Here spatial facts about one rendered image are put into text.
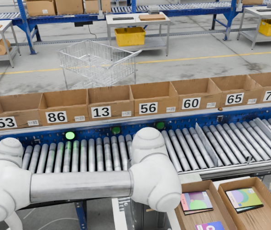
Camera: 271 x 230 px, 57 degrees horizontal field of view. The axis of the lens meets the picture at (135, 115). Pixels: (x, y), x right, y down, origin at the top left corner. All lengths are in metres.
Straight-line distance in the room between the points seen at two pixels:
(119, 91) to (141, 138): 1.29
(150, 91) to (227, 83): 0.79
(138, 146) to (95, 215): 1.56
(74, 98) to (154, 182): 1.56
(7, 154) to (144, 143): 0.55
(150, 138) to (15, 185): 0.56
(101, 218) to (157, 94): 1.30
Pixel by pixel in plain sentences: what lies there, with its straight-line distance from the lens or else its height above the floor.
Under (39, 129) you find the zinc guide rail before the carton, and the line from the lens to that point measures 2.21.
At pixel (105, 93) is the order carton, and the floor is 0.98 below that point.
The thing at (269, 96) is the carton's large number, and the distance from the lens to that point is 2.61.
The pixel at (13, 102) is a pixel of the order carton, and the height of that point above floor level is 0.97.
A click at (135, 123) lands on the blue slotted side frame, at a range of 2.16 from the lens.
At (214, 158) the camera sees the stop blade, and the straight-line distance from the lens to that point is 2.04.
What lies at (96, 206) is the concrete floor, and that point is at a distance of 2.66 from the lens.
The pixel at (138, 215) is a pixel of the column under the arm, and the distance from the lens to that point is 1.46.
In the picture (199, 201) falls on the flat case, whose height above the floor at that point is 0.78.
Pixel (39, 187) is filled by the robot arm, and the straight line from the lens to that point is 0.97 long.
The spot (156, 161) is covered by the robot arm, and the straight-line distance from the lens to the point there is 1.07.
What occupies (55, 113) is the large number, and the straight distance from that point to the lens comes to 2.14.
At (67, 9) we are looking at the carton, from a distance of 6.19.
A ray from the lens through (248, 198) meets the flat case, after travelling 1.82.
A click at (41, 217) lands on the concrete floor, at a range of 2.72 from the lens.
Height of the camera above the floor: 2.16
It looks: 35 degrees down
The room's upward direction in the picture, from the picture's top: 1 degrees counter-clockwise
